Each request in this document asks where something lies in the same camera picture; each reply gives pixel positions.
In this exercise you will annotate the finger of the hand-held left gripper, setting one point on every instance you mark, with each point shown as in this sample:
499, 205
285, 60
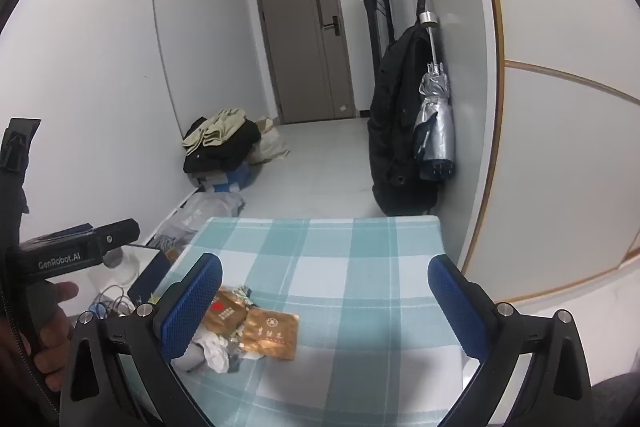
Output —
119, 234

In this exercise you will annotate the beige bag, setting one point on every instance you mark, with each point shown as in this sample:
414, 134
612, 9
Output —
272, 142

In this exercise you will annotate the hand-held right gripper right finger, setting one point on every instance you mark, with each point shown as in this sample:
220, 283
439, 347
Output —
457, 307

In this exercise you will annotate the crumpled foil wrapper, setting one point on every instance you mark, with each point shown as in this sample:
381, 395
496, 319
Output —
241, 293

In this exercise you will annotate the silver folding umbrella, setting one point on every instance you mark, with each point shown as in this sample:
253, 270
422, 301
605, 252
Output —
436, 127

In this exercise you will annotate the dark crumpled wrapper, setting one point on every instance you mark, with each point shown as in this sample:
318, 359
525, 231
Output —
245, 359

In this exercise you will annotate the blue box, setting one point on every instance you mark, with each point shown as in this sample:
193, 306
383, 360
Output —
230, 179

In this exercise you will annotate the clear plastic bag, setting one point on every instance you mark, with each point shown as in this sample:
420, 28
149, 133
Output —
205, 212

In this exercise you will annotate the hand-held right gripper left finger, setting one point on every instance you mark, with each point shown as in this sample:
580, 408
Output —
192, 307

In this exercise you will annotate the plaid tablecloth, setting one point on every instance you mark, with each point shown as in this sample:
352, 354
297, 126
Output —
350, 287

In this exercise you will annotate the person's left hand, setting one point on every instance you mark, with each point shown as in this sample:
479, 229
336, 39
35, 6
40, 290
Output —
52, 332

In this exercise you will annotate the dark tablet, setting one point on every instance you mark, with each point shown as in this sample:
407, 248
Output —
150, 279

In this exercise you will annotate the beige clothes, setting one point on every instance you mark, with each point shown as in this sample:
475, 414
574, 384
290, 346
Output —
217, 129

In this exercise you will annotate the brown packet with red label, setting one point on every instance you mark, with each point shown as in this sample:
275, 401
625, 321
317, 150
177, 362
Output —
225, 314

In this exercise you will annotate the person's grey trousers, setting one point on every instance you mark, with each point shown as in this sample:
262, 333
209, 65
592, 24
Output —
617, 402

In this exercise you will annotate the white tissue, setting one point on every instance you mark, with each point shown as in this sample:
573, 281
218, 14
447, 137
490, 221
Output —
212, 352

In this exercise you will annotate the black clothes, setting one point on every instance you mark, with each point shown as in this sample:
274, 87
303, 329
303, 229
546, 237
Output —
235, 149

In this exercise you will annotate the grey door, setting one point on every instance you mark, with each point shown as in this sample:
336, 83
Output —
300, 37

